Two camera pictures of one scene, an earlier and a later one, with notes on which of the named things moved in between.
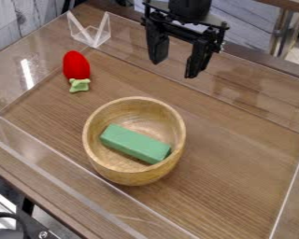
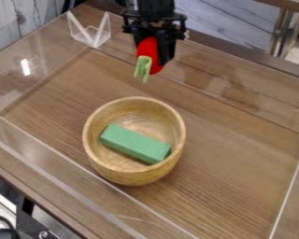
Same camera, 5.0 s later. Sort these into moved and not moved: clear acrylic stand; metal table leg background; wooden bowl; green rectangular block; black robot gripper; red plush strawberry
Moved: black robot gripper; red plush strawberry
Not moved: green rectangular block; metal table leg background; wooden bowl; clear acrylic stand
